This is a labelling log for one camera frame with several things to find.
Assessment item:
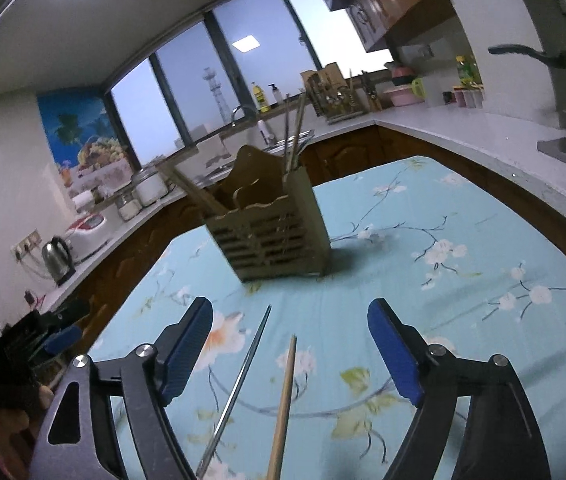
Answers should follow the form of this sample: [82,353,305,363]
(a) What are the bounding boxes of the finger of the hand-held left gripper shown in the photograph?
[43,325,84,358]
[48,298,91,328]

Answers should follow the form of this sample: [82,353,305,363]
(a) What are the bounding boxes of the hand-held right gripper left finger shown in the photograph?
[28,297,214,480]

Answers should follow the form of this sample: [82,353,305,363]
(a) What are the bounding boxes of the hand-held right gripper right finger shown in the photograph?
[367,298,554,480]

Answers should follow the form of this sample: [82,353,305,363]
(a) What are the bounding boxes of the steel chopstick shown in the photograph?
[195,304,273,480]
[284,93,295,174]

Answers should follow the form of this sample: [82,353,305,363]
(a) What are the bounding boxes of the wooden utensil holder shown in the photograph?
[204,145,333,283]

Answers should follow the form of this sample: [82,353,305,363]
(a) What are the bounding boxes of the person's left hand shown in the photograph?
[0,384,57,463]

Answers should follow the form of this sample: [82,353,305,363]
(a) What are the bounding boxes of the steel electric kettle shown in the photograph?
[40,235,77,286]

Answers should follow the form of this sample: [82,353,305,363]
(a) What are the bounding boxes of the white red rice cooker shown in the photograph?
[65,212,109,264]

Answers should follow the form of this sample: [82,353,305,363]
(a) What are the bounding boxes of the blue floral tablecloth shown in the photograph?
[83,155,566,480]

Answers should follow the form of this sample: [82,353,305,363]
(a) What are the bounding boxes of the glass jar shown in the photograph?
[116,192,143,222]

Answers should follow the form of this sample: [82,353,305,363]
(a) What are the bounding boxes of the white pot with glass lid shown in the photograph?
[130,166,169,207]

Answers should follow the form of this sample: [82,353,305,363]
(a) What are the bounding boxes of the steel sink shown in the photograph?
[202,130,317,182]

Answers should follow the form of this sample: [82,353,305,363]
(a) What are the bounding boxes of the wooden base cabinets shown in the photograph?
[60,125,566,341]

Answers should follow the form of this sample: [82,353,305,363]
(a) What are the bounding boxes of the curved steel faucet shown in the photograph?
[231,106,257,129]

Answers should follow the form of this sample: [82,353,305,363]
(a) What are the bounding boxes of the yellow oil bottle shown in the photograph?
[251,82,270,113]

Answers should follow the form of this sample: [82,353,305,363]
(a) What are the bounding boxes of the wooden knife block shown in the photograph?
[361,71,382,112]

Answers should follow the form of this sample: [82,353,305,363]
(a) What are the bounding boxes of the utensil drying rack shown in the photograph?
[300,62,364,124]

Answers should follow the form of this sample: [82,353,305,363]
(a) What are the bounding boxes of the translucent white jug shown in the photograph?
[421,76,446,109]

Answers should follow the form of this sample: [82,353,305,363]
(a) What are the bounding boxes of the row of seasoning containers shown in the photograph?
[450,85,486,110]

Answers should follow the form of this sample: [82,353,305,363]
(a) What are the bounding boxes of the pink lidded pot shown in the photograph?
[390,63,416,87]

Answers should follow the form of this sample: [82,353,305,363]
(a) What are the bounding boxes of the dark framed window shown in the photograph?
[104,0,395,170]

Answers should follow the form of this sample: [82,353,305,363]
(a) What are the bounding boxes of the green drink bottle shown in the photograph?
[455,56,474,86]

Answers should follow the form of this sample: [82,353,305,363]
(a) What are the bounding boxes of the wall socket with plugs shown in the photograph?
[11,230,42,256]

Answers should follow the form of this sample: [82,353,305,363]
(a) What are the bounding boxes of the tropical fruit wall poster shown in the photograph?
[36,92,132,189]

